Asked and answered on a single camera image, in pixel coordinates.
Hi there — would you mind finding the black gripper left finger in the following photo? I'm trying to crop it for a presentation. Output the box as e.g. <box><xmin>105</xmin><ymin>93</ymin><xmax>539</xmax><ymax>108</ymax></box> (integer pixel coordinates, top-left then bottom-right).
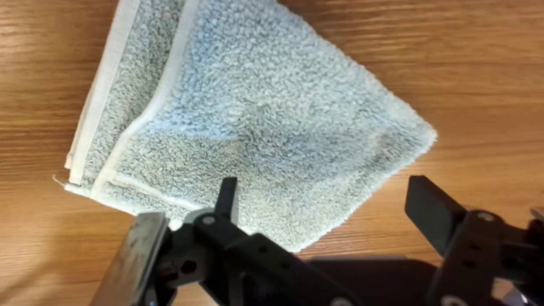
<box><xmin>90</xmin><ymin>174</ymin><xmax>251</xmax><ymax>306</ymax></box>

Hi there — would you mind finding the grey towel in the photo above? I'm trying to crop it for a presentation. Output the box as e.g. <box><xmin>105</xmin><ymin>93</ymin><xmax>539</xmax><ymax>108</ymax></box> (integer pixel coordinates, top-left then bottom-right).
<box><xmin>52</xmin><ymin>0</ymin><xmax>438</xmax><ymax>253</ymax></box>

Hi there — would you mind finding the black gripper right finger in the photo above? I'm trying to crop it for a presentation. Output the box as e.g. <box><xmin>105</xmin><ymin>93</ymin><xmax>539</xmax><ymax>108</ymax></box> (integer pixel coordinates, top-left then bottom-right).
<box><xmin>404</xmin><ymin>173</ymin><xmax>506</xmax><ymax>306</ymax></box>

